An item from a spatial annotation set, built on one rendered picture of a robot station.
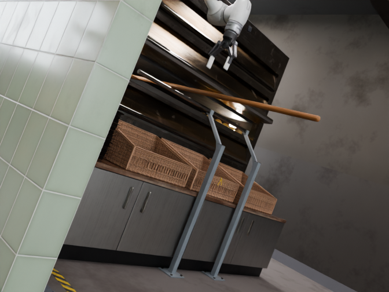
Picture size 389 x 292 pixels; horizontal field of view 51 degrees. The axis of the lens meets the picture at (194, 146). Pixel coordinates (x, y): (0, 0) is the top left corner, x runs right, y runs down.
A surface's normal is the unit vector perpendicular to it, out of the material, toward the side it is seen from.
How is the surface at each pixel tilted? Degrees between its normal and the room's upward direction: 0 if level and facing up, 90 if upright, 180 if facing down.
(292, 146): 90
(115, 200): 90
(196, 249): 90
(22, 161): 90
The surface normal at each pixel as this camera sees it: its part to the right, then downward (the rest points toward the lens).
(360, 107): -0.66, -0.29
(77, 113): 0.68, 0.25
